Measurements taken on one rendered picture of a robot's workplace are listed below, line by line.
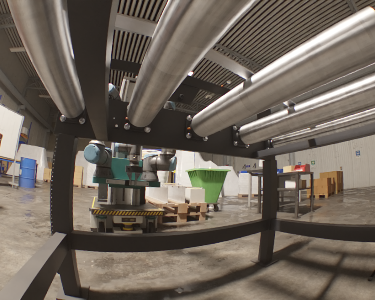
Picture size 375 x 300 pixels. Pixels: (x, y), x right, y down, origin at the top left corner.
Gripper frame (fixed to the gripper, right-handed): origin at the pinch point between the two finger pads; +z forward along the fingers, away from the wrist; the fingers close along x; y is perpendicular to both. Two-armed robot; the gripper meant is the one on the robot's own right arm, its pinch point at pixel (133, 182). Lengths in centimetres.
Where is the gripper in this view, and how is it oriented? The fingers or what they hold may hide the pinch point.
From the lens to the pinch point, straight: 136.1
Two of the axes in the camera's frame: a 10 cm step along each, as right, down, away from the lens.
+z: -0.3, 9.8, -2.0
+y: 4.1, -1.7, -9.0
